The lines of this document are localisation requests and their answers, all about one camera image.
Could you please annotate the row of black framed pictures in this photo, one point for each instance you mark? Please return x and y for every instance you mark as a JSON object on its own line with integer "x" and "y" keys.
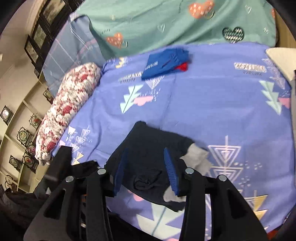
{"x": 39, "y": 34}

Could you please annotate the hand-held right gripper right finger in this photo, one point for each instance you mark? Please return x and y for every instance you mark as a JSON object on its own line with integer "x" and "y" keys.
{"x": 172, "y": 172}

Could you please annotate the white wall shelf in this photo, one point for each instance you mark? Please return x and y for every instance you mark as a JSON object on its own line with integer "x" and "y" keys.
{"x": 16, "y": 115}

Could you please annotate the dark navy pants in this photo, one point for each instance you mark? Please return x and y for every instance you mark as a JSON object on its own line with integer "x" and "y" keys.
{"x": 148, "y": 148}

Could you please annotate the white textured cloth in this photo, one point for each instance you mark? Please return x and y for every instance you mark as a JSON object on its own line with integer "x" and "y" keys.
{"x": 282, "y": 60}

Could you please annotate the dark cloth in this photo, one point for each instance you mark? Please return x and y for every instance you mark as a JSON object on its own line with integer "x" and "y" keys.
{"x": 18, "y": 204}

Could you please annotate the wooden headboard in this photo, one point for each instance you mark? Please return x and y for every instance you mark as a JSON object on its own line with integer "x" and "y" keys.
{"x": 285, "y": 34}

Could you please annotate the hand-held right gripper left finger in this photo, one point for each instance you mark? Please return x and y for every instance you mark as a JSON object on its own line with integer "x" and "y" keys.
{"x": 120, "y": 172}

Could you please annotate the group of ornate shelf frames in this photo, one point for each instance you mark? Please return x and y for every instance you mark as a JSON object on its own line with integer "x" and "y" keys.
{"x": 23, "y": 136}

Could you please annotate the red floral pillow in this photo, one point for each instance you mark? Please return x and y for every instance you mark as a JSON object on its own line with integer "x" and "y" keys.
{"x": 67, "y": 109}

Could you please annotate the green heart print quilt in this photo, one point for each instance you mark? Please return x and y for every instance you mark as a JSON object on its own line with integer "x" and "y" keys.
{"x": 161, "y": 23}

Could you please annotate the purple printed bedsheet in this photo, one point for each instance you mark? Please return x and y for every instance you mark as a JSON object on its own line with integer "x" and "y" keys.
{"x": 208, "y": 104}

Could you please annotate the folded blue and red garment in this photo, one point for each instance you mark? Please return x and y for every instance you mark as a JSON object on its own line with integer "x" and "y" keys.
{"x": 159, "y": 66}

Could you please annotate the grey-blue plaid pillow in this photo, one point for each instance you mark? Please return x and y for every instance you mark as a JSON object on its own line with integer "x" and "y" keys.
{"x": 64, "y": 51}

